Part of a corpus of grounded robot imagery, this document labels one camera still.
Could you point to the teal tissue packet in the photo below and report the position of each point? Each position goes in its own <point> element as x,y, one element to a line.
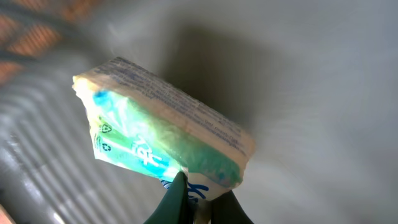
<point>144,124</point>

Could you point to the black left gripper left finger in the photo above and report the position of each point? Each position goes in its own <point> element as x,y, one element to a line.
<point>173,208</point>

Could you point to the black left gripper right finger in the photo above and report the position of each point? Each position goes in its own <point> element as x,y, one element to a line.
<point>227,210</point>

